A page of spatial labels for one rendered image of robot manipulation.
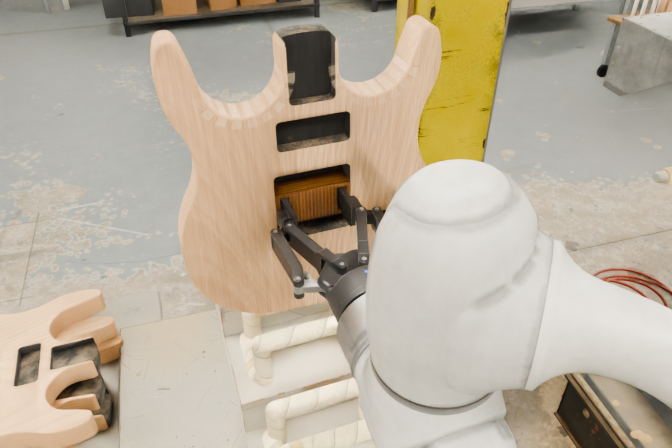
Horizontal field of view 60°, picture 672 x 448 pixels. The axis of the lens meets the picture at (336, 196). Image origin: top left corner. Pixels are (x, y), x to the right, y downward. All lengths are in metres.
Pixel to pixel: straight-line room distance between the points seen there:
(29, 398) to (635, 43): 1.26
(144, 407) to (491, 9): 1.49
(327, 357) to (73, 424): 0.44
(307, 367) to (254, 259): 0.38
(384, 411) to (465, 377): 0.10
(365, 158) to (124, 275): 2.28
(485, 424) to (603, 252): 2.71
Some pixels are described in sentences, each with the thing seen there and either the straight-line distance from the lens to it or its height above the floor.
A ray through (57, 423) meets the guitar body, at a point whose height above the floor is 1.03.
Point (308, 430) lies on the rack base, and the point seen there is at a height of 0.94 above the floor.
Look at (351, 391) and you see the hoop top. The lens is 1.05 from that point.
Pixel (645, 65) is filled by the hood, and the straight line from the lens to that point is 1.24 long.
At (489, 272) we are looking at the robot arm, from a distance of 0.35.
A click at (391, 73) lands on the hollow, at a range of 0.73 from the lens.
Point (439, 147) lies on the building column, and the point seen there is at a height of 0.82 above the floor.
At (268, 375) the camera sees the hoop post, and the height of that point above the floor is 1.05.
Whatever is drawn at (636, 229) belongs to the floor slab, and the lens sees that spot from 3.39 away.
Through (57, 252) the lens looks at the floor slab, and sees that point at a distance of 3.18.
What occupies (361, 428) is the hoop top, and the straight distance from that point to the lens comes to 1.01.
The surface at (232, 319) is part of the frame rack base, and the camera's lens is 1.15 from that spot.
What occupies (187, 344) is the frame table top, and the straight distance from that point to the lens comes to 1.30.
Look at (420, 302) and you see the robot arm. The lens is 0.36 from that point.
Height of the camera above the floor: 1.90
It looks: 36 degrees down
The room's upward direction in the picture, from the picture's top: straight up
